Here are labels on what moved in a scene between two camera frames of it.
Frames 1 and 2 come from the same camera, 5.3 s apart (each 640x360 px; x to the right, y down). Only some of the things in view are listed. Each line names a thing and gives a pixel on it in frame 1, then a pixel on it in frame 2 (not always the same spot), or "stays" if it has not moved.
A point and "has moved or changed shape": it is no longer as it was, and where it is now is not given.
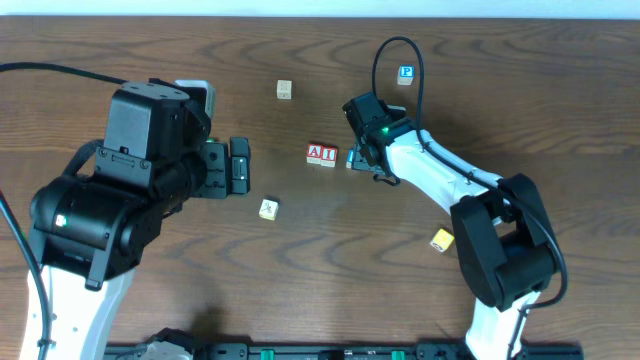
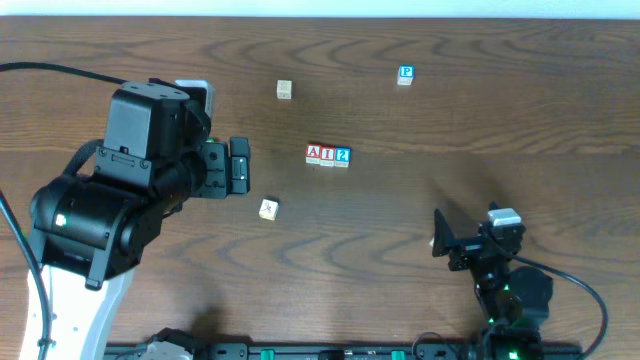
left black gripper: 238,166 stays
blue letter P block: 405,74 stays
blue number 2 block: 349,158 has moved or changed shape
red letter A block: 314,153 stays
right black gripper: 357,158 to 470,249
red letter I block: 329,156 stays
